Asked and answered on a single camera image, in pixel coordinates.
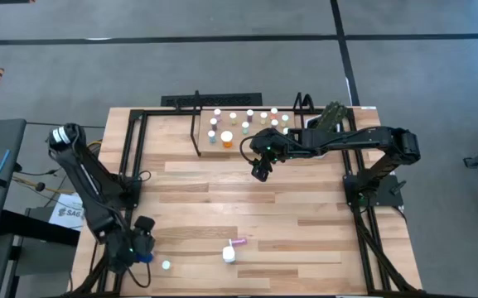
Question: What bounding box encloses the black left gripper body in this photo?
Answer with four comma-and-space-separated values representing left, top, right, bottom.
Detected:
109, 231, 141, 275

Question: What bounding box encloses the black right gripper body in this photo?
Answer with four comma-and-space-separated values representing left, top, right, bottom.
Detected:
249, 127, 291, 165

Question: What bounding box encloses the large white labelled bottle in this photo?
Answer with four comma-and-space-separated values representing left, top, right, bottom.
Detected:
222, 246, 237, 265

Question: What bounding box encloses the black floor vent grille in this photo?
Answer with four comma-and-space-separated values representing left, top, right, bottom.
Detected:
161, 93, 263, 108

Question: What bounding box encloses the green cactus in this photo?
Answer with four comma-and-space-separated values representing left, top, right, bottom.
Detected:
316, 101, 350, 133

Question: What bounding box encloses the white printed paper sheet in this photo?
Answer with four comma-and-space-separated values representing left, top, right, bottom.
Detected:
49, 192, 85, 232

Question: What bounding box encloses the black desk bar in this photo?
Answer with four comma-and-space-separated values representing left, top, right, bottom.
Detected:
0, 209, 81, 248

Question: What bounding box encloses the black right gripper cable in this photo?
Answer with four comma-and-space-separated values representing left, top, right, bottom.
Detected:
239, 135, 264, 167

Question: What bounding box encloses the yellow cable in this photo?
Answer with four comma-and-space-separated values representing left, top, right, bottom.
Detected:
12, 139, 104, 195

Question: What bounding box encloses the black aluminium table frame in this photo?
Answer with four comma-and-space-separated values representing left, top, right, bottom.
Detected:
70, 108, 424, 297

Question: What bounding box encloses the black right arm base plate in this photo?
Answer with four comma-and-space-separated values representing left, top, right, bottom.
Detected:
343, 173, 405, 208

